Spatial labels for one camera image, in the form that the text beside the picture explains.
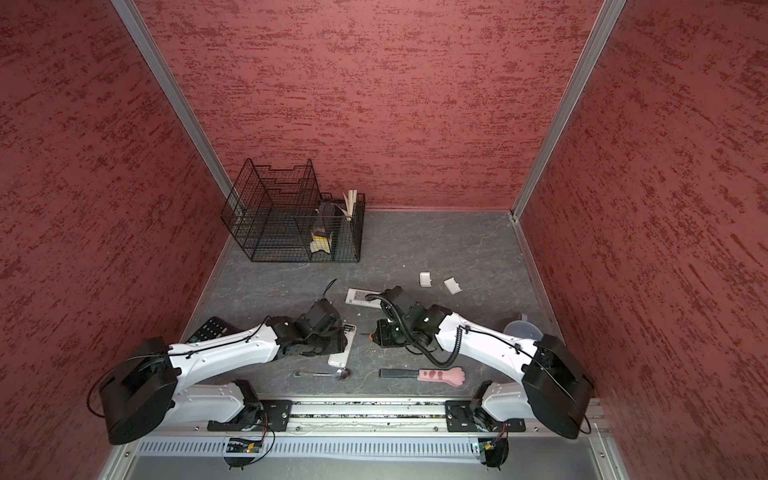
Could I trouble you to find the small white AC remote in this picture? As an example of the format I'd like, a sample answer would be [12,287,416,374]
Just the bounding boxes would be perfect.
[326,322,358,369]

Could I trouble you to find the long white remote control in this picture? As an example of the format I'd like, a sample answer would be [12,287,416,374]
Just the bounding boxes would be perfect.
[345,288,381,309]

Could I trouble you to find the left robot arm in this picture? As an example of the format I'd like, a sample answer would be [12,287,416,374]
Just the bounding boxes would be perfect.
[91,298,348,445]

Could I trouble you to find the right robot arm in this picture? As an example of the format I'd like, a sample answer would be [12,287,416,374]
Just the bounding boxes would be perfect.
[365,286,595,439]

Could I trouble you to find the small white remote cover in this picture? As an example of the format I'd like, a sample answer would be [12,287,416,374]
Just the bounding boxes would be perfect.
[419,271,432,288]

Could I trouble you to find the metal spoon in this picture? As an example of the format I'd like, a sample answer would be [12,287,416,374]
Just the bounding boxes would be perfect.
[293,367,351,381]

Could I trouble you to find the pink cat paw tool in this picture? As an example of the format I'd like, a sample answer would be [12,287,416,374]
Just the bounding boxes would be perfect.
[379,367,466,388]

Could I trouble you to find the white battery cover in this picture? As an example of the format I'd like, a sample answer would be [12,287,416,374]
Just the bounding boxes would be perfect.
[444,277,462,295]

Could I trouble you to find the yellow black item in rack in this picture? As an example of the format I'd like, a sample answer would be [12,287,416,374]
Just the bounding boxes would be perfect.
[309,201,345,255]

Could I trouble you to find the black calculator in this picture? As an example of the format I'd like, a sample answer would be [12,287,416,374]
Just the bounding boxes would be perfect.
[186,316,241,344]

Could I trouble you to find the grey cup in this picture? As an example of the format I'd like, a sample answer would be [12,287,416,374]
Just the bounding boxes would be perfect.
[503,313,543,341]

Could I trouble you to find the wooden sticks in rack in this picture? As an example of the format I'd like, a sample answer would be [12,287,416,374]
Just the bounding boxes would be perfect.
[343,189,358,221]

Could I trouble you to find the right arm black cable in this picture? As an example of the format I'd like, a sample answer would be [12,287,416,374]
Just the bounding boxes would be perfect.
[364,292,466,370]

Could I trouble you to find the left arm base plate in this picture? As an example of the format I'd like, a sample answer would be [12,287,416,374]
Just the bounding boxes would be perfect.
[207,400,294,432]

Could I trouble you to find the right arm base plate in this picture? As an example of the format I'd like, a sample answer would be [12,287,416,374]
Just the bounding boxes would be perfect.
[444,400,526,435]

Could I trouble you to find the black wire rack organizer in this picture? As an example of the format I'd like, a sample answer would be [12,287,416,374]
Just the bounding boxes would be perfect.
[220,159,366,263]

